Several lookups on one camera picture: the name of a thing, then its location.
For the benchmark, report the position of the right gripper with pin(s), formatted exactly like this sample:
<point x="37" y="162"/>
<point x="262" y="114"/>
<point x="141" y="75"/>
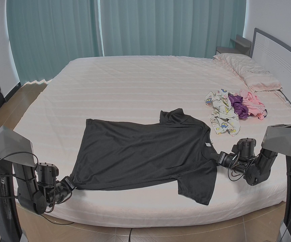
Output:
<point x="227" y="159"/>

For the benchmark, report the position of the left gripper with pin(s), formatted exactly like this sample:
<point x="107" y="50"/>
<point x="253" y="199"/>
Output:
<point x="63" y="190"/>

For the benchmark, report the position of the black T-shirt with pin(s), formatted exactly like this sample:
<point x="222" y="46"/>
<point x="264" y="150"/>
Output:
<point x="140" y="155"/>

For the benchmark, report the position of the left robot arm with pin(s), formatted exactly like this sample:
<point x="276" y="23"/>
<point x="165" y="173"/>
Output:
<point x="4" y="185"/>

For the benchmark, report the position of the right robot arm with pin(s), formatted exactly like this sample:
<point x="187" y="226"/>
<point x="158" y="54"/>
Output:
<point x="281" y="140"/>

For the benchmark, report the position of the bed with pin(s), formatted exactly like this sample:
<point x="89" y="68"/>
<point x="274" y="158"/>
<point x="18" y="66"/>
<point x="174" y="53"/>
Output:
<point x="135" y="89"/>

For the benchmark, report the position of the white printed garment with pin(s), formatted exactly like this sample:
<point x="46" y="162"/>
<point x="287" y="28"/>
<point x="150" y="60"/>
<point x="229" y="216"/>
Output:
<point x="221" y="110"/>

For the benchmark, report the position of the purple garment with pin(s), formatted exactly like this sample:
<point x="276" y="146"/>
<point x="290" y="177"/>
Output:
<point x="238" y="107"/>

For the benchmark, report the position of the pink garment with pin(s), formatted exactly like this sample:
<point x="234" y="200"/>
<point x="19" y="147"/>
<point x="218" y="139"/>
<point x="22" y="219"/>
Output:
<point x="253" y="104"/>

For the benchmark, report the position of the cream pillow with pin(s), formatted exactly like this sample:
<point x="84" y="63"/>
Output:
<point x="251" y="72"/>

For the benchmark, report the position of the grey bedside table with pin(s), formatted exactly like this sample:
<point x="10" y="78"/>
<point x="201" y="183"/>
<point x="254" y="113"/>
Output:
<point x="241" y="43"/>

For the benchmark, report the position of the blue-green curtain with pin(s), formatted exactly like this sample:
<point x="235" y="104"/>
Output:
<point x="54" y="34"/>
<point x="173" y="21"/>

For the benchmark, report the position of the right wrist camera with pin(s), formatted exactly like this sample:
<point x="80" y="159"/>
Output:
<point x="234" y="149"/>

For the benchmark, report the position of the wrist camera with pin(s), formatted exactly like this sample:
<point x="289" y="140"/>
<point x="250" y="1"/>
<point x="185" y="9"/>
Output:
<point x="56" y="171"/>
<point x="234" y="149"/>

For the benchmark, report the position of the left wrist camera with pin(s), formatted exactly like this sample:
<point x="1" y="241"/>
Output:
<point x="56" y="171"/>

